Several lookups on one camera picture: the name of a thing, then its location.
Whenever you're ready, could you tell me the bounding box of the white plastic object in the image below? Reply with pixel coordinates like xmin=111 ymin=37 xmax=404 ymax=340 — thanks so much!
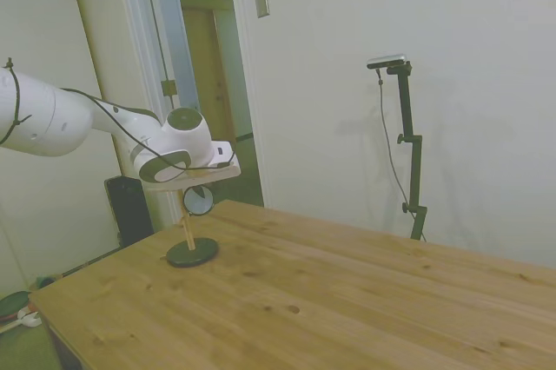
xmin=17 ymin=307 xmax=43 ymax=328

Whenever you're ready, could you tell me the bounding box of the blue enamel mug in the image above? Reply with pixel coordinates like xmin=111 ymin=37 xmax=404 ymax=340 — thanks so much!
xmin=182 ymin=185 xmax=215 ymax=217

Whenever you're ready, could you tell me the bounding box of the white open door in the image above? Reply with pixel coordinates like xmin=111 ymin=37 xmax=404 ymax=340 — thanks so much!
xmin=141 ymin=0 xmax=209 ymax=158

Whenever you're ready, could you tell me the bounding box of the green round object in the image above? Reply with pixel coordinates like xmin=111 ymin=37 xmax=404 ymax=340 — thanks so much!
xmin=0 ymin=291 xmax=31 ymax=323

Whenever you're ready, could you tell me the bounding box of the black camera stand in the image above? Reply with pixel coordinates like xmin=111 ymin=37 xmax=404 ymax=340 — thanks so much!
xmin=384 ymin=61 xmax=429 ymax=241

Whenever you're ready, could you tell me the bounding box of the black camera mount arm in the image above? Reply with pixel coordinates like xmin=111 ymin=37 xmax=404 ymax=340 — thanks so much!
xmin=376 ymin=68 xmax=429 ymax=243

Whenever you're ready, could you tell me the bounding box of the black case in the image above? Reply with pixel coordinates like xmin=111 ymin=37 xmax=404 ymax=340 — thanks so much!
xmin=103 ymin=175 xmax=156 ymax=249

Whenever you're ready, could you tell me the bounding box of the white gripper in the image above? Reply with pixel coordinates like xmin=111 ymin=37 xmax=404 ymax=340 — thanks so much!
xmin=145 ymin=138 xmax=243 ymax=193

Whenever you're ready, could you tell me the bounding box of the grey stereo camera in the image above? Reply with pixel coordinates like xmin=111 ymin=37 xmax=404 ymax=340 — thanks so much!
xmin=367 ymin=53 xmax=409 ymax=70

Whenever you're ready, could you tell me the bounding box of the wooden mug tree black base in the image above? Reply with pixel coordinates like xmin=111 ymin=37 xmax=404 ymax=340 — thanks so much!
xmin=166 ymin=189 xmax=221 ymax=268

